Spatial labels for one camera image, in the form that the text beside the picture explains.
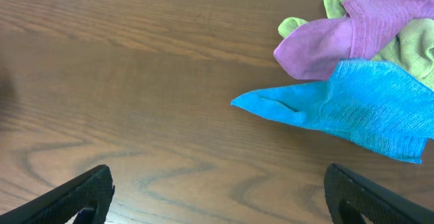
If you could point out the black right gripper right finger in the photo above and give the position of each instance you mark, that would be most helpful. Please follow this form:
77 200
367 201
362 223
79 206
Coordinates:
352 198

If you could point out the purple cloth in pile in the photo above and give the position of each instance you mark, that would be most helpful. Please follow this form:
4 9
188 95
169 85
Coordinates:
339 40

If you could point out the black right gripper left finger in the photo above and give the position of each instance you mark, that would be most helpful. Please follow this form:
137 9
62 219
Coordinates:
86 199

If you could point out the green cloth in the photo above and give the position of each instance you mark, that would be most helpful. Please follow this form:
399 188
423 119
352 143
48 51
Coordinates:
413 44

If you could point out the blue cloth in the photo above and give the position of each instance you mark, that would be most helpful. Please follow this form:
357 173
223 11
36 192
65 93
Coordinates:
374 104

